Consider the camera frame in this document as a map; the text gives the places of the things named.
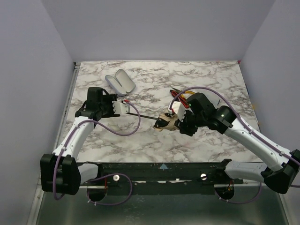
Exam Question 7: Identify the beige umbrella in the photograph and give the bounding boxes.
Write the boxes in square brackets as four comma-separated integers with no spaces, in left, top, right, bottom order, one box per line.
[140,113,180,132]

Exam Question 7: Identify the purple umbrella case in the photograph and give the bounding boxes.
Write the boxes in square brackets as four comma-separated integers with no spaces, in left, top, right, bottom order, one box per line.
[105,69,136,96]

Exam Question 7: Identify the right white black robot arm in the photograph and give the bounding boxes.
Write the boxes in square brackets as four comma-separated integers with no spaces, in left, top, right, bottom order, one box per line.
[182,93,300,194]

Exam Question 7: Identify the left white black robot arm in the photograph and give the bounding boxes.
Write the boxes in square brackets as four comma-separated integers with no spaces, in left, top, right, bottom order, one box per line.
[40,87,120,200]

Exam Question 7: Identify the clear plastic box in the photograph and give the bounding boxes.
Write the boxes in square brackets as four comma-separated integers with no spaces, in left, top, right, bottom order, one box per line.
[207,93,221,108]

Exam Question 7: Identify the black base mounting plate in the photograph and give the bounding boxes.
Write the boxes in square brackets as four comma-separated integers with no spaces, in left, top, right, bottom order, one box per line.
[85,159,243,195]

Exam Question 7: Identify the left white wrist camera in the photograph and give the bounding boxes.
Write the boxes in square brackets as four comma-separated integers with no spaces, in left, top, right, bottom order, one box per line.
[112,101,130,115]

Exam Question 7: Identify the yellow handled pliers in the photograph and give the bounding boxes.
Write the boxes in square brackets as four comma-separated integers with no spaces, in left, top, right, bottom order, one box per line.
[170,88,194,98]

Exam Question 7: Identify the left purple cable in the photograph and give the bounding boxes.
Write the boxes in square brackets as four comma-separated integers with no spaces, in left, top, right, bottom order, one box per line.
[53,100,142,207]

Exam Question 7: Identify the purple cable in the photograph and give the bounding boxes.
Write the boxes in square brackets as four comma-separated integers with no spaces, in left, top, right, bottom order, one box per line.
[170,87,300,204]
[53,100,142,207]

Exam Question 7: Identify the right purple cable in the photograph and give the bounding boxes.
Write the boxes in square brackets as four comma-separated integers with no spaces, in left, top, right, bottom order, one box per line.
[170,87,300,204]

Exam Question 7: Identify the aluminium frame rail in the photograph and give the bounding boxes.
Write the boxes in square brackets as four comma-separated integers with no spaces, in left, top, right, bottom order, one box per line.
[80,180,259,189]

